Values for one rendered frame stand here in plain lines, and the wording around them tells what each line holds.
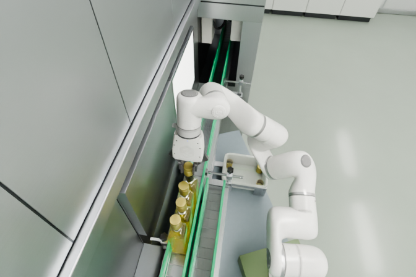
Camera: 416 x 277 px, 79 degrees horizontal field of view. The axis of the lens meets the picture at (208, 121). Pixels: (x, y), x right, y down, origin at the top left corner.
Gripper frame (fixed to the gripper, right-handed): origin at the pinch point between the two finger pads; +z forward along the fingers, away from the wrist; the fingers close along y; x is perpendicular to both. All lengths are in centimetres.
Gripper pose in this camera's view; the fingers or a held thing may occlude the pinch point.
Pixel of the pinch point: (188, 167)
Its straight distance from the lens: 89.5
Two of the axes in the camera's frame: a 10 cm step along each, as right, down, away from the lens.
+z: -0.5, 8.3, 5.5
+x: 1.6, -5.4, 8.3
